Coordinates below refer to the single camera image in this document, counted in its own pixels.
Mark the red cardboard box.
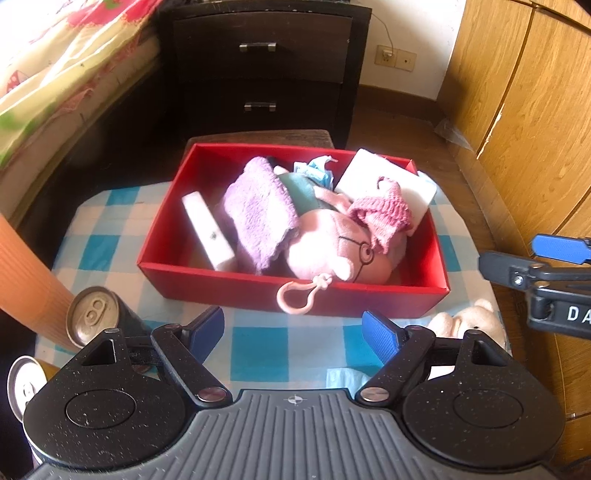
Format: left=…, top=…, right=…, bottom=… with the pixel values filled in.
left=138, top=143, right=450, bottom=318

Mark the dark Starbucks coffee can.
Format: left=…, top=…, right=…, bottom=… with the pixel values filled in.
left=65, top=286, right=150, bottom=348

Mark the bed with floral quilt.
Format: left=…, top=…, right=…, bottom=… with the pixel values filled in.
left=1, top=1, right=159, bottom=223

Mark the beige wall socket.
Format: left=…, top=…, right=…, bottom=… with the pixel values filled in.
left=375, top=45, right=417, bottom=72

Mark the pink knitted sock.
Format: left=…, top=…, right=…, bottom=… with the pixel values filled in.
left=346, top=176, right=413, bottom=254

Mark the blue drink can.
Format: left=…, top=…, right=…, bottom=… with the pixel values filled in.
left=6, top=355, right=59, bottom=422

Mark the white teddy bear plush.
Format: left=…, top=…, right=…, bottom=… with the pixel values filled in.
left=428, top=299, right=509, bottom=351

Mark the orange ribbed bottle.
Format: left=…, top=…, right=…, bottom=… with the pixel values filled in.
left=1, top=216, right=74, bottom=346

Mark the blue white checkered tablecloth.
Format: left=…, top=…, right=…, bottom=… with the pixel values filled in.
left=51, top=183, right=496, bottom=393

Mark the thin charger wire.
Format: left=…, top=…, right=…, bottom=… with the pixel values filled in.
left=368, top=12, right=397, bottom=59

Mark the wooden wardrobe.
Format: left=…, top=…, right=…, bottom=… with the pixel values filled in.
left=434, top=0, right=591, bottom=462

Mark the pink pig plush toy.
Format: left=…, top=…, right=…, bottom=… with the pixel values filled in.
left=276, top=209, right=411, bottom=315

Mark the purple quilted cloth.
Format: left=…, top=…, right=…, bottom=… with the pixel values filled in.
left=215, top=157, right=298, bottom=275

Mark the white sponge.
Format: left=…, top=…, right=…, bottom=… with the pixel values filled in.
left=182, top=191, right=236, bottom=272

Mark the white sponge block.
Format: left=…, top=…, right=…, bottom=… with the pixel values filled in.
left=332, top=148, right=438, bottom=237

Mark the dark wooden nightstand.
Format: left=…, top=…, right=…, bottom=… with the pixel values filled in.
left=154, top=1, right=372, bottom=147

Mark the wooden stool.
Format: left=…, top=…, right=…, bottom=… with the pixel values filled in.
left=184, top=129, right=335, bottom=153

